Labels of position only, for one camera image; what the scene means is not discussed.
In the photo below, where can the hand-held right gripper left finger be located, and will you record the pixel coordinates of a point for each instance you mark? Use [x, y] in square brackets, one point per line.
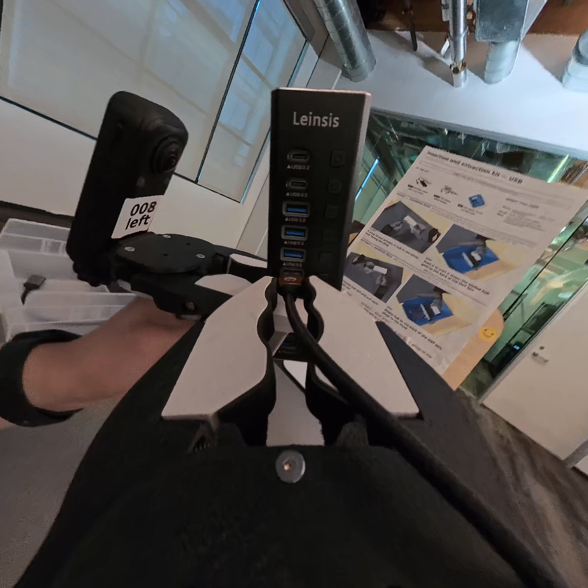
[216, 367]

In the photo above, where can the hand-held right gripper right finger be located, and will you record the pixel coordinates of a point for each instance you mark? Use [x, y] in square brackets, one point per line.
[367, 367]

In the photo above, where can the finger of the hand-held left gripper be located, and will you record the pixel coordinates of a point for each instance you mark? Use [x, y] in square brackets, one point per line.
[250, 266]
[282, 330]

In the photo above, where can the black USB hub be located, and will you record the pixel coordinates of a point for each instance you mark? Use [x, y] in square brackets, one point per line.
[312, 138]

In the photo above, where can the person's left hand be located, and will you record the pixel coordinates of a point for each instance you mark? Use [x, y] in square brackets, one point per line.
[115, 363]

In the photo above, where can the yellow smiley sticker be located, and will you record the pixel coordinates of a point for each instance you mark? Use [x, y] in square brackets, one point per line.
[487, 334]

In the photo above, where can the paned window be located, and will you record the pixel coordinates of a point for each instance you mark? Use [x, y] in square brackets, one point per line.
[257, 115]

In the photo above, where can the clear plastic bin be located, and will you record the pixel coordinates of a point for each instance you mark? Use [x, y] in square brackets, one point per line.
[55, 303]

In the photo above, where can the white door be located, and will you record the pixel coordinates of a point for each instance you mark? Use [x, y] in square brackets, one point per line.
[542, 390]

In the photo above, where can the printed instruction poster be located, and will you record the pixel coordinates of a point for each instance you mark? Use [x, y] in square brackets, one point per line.
[459, 206]

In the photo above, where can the black wristband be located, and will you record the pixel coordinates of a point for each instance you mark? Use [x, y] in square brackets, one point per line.
[11, 381]

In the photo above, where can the silver pipe fitting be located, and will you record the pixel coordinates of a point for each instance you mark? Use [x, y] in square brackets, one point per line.
[457, 41]

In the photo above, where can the round silver air duct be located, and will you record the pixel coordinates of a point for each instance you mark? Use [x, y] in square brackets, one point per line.
[344, 36]

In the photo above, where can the large rectangular silver duct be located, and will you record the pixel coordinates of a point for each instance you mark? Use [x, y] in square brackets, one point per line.
[505, 41]

